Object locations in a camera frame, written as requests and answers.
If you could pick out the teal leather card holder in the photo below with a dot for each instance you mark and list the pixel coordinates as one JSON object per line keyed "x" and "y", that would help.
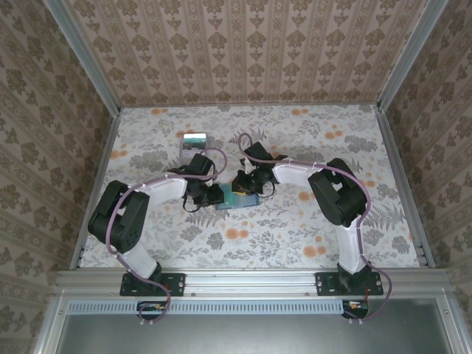
{"x": 250, "y": 202}

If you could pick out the long aluminium frame rail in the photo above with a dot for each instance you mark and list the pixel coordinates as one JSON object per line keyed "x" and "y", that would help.
{"x": 250, "y": 282}

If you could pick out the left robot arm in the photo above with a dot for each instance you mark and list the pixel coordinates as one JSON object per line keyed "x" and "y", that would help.
{"x": 121, "y": 214}

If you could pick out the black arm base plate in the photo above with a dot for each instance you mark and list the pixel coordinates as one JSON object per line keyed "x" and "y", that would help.
{"x": 324, "y": 284}
{"x": 175, "y": 282}

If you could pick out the grey metal panel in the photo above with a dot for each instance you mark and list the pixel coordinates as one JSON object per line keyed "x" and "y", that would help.
{"x": 258, "y": 335}

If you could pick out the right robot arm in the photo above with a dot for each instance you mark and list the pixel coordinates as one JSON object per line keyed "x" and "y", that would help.
{"x": 335, "y": 191}

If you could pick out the light teal plastic card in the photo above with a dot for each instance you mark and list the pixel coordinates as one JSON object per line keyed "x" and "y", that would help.
{"x": 195, "y": 139}

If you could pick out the aluminium corner post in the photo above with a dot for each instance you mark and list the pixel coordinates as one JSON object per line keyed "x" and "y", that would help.
{"x": 407, "y": 55}
{"x": 86, "y": 55}

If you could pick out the aluminium table side rail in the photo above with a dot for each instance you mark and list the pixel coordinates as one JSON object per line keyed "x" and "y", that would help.
{"x": 104, "y": 155}
{"x": 402, "y": 184}

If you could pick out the clear acrylic card box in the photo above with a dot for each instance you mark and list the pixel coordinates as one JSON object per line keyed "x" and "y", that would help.
{"x": 191, "y": 153}

